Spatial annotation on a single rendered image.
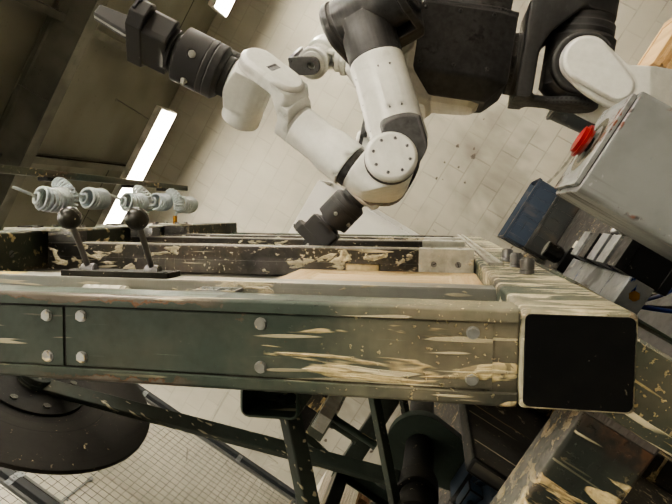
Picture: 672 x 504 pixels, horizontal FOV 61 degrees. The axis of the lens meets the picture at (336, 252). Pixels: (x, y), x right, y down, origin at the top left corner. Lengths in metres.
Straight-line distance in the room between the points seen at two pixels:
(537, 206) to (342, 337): 4.73
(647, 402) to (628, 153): 0.26
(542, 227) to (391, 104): 4.49
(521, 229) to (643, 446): 4.64
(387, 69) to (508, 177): 5.46
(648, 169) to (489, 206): 5.68
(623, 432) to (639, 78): 0.68
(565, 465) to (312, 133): 0.56
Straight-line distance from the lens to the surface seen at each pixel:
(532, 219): 5.32
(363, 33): 0.97
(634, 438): 0.72
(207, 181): 6.86
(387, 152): 0.85
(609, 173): 0.67
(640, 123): 0.68
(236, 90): 0.94
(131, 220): 0.97
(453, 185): 6.32
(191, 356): 0.73
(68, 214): 1.03
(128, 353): 0.76
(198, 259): 1.45
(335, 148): 0.88
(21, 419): 1.98
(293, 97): 0.90
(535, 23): 1.20
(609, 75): 1.17
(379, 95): 0.91
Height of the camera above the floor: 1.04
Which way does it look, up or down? 6 degrees up
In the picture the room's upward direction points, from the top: 58 degrees counter-clockwise
